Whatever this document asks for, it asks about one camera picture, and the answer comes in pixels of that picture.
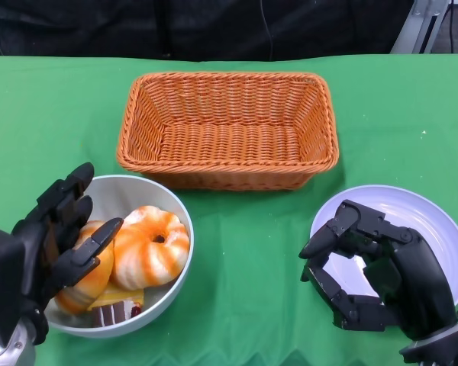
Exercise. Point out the yellow layered cake slice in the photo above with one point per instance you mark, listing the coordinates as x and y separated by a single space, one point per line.
118 295

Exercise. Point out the pale green bowl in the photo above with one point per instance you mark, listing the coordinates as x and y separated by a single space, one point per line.
137 190

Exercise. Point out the chocolate layered cake slice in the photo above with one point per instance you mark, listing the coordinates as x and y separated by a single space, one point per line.
107 314

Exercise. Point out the white-striped orange donut bread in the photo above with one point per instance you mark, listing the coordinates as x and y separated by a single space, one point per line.
149 251

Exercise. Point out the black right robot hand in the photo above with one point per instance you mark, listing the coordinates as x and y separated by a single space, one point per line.
412 276

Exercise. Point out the green tablecloth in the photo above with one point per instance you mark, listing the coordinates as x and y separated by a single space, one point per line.
61 114

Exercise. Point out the lavender plate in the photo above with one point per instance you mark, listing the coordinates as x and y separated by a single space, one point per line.
423 213

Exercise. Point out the black backdrop cloth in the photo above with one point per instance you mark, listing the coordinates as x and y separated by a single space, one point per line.
99 26

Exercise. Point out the smooth orange bagel bread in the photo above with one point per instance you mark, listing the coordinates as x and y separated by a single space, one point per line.
84 289

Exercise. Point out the grey metal stand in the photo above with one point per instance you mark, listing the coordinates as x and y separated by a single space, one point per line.
420 26

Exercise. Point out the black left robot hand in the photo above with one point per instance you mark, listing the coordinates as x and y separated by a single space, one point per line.
42 236

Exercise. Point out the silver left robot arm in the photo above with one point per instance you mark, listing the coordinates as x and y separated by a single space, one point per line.
7 350

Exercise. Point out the orange wicker basket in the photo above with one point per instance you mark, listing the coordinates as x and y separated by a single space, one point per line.
229 141

